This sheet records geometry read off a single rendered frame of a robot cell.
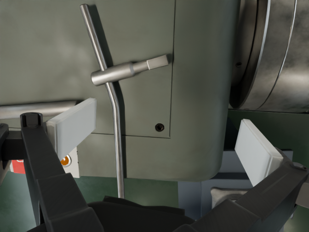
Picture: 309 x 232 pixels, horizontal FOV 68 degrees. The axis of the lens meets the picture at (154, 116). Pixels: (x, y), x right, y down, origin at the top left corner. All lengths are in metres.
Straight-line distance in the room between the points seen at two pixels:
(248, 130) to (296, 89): 0.25
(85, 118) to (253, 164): 0.13
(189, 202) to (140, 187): 0.95
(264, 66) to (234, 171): 0.66
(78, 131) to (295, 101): 0.37
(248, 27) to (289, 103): 0.15
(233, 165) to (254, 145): 0.81
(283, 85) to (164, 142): 0.21
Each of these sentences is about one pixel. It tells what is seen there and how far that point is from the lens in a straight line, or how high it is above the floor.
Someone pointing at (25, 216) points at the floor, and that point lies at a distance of 2.61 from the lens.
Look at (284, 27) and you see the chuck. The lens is 0.38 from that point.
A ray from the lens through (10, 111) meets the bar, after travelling 0.43.
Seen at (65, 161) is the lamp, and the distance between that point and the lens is 0.44.
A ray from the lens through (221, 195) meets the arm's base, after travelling 0.96.
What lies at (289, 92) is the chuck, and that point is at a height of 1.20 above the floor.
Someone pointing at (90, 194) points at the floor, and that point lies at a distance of 2.13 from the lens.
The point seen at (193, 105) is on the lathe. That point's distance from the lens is 0.35.
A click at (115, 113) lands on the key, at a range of 0.35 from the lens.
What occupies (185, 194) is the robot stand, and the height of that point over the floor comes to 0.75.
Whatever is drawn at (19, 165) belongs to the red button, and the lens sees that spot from 0.48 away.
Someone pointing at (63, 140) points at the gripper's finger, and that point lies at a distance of 0.17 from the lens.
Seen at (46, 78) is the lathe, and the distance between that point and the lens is 0.41.
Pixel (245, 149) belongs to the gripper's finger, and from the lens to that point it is 0.19.
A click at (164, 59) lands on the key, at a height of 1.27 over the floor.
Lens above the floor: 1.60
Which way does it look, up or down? 72 degrees down
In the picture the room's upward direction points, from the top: 156 degrees counter-clockwise
